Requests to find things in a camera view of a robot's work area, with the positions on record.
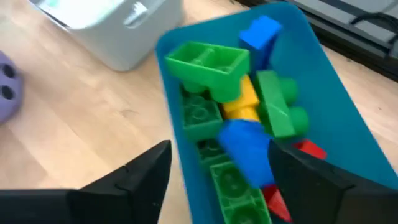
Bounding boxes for yellow stud block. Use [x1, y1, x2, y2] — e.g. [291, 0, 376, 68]
[221, 73, 261, 123]

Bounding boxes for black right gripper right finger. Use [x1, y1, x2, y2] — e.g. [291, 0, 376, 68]
[267, 139, 398, 224]

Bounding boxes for purple foam dice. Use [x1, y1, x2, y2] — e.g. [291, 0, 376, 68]
[0, 50, 25, 126]

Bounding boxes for green eight-stud brick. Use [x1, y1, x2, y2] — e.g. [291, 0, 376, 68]
[208, 161, 273, 224]

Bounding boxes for red two-stud block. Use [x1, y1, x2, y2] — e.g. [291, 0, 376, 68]
[262, 138, 328, 223]

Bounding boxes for big green two-stud block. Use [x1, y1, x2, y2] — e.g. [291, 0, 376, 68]
[164, 41, 251, 104]
[254, 69, 311, 139]

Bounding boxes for small royal blue block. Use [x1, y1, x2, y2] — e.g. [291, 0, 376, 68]
[216, 119, 277, 189]

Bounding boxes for light grey plastic bin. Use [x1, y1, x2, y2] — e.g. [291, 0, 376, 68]
[27, 0, 185, 72]

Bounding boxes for royal blue stud block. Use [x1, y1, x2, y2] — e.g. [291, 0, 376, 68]
[238, 14, 284, 77]

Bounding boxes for small dark green square brick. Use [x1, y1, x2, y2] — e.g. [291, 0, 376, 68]
[181, 91, 224, 142]

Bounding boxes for teal plastic bin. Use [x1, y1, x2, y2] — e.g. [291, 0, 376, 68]
[154, 2, 398, 224]

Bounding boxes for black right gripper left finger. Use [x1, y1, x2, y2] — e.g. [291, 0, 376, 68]
[0, 139, 172, 224]

